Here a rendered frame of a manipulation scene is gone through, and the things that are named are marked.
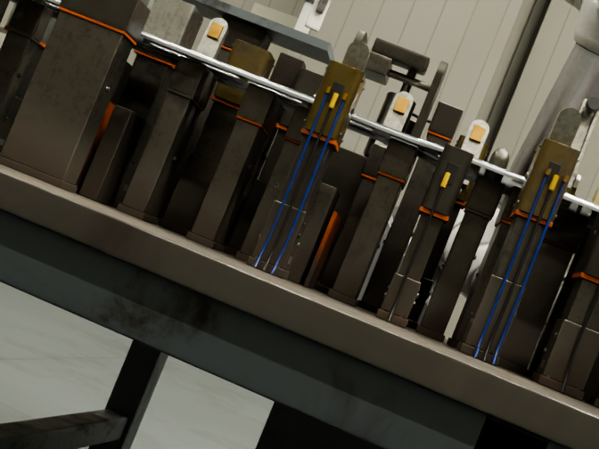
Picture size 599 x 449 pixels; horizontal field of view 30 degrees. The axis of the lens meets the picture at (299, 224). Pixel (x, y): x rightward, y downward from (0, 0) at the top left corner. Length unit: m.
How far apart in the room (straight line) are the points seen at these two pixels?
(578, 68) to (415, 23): 5.44
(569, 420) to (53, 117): 1.01
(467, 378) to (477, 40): 6.59
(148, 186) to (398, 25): 5.91
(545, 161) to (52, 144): 0.77
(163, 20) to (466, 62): 5.60
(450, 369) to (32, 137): 0.91
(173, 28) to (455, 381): 1.17
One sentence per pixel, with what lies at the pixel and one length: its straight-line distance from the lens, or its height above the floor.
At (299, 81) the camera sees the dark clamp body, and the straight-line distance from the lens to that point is 2.14.
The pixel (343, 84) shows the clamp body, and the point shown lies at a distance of 1.75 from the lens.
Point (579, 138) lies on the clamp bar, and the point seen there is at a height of 1.14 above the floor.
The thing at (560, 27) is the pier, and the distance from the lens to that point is 8.41.
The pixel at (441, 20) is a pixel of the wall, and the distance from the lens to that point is 7.74.
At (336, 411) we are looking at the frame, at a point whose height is 0.60.
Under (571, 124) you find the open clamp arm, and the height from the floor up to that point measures 1.09.
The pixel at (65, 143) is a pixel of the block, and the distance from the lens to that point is 1.82.
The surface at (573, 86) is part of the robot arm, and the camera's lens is 2.35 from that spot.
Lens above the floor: 0.73
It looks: 2 degrees up
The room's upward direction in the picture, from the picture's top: 22 degrees clockwise
